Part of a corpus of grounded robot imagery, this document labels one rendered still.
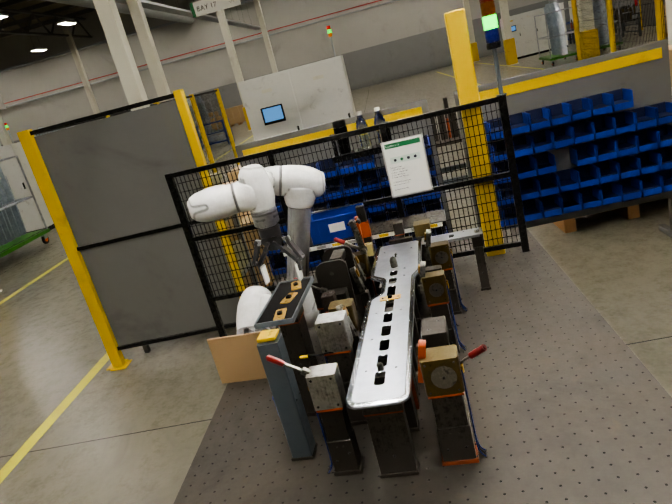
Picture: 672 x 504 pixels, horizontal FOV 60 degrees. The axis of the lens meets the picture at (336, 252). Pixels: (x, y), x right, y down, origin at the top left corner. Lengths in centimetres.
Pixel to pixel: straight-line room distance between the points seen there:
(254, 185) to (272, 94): 720
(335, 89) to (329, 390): 749
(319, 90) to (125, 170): 491
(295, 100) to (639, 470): 788
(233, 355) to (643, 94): 350
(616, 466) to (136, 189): 373
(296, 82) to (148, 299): 504
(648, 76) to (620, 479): 351
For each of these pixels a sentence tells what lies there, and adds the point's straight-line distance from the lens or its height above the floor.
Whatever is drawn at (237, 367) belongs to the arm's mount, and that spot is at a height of 77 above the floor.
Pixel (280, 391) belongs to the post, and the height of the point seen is 97.
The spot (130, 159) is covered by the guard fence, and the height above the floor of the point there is 161.
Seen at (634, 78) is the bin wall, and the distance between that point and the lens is 482.
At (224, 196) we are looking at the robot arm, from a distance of 195.
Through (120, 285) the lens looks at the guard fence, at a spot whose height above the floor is 69.
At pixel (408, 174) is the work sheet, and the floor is 126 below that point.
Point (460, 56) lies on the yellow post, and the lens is 313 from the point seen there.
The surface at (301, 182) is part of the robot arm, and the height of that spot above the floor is 147.
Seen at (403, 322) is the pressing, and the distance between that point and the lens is 207.
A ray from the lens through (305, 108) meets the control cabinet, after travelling 905.
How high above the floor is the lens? 190
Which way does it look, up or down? 17 degrees down
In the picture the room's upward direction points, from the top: 15 degrees counter-clockwise
